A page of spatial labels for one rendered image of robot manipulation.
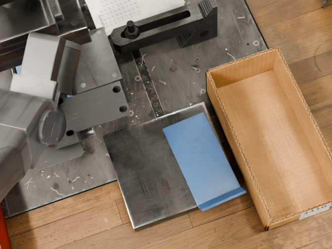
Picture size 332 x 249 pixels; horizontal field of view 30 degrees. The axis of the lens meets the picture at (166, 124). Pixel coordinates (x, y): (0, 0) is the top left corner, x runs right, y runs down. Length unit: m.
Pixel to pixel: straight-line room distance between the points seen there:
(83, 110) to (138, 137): 0.23
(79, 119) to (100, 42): 0.26
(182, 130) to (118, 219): 0.17
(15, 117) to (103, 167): 0.39
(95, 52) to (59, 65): 0.28
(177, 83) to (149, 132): 0.11
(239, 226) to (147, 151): 0.18
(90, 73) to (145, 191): 0.20
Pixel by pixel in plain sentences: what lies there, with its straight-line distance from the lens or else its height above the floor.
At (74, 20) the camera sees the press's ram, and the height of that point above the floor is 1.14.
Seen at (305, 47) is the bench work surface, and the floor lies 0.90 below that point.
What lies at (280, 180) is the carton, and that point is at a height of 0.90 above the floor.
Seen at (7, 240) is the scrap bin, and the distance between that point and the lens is 0.96.
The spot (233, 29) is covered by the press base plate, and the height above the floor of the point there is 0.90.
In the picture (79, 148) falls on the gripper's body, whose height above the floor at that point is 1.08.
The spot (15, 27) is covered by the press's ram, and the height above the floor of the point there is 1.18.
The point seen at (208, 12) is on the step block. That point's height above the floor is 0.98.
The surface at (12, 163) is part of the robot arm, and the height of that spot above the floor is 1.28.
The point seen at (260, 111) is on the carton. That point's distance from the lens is 1.00.
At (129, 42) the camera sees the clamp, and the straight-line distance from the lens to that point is 0.99.
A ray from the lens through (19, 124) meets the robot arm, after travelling 0.61.
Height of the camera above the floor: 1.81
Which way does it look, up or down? 66 degrees down
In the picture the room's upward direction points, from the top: 10 degrees counter-clockwise
